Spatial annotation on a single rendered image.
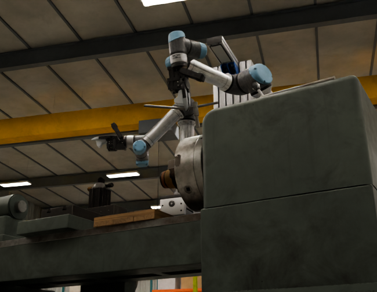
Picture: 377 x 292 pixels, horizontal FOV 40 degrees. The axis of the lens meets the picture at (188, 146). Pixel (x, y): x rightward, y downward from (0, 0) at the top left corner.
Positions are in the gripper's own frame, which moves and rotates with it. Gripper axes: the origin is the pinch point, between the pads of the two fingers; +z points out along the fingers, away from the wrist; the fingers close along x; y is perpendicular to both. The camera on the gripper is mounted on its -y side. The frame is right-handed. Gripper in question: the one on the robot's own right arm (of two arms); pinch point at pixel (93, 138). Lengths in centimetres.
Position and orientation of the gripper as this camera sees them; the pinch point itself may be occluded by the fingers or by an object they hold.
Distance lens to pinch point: 318.8
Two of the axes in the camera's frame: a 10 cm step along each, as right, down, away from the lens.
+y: 0.1, 9.7, -2.4
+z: -10.0, 0.1, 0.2
